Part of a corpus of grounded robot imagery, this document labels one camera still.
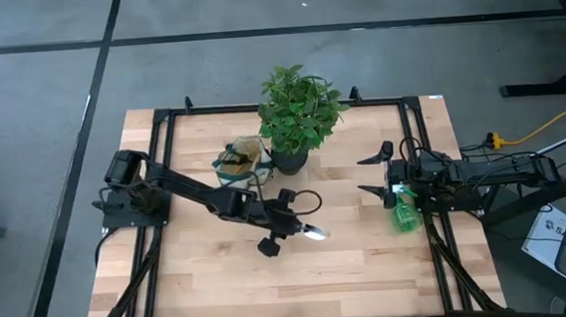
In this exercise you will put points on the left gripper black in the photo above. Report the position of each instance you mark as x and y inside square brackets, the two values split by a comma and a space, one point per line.
[282, 221]

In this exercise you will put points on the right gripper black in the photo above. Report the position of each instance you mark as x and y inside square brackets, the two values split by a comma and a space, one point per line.
[401, 172]

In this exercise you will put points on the green spray bottle white head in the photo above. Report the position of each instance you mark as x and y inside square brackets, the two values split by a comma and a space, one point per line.
[407, 217]

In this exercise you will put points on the cream and green gardening bag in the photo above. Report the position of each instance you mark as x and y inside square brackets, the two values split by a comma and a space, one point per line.
[264, 172]

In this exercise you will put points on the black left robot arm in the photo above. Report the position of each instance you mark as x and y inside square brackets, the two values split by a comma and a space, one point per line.
[190, 190]

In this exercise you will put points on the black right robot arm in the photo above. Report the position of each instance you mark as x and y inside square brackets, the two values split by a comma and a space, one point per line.
[493, 171]

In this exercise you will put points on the green plant in black pot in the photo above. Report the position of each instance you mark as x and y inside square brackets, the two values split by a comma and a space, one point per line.
[300, 112]

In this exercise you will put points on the white printed box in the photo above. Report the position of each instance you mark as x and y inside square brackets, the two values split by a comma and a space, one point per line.
[543, 240]

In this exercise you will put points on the black aluminium table frame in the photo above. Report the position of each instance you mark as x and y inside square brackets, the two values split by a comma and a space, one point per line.
[210, 110]

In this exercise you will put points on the black desk leg frame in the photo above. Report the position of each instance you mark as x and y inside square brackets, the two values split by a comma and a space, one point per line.
[548, 88]

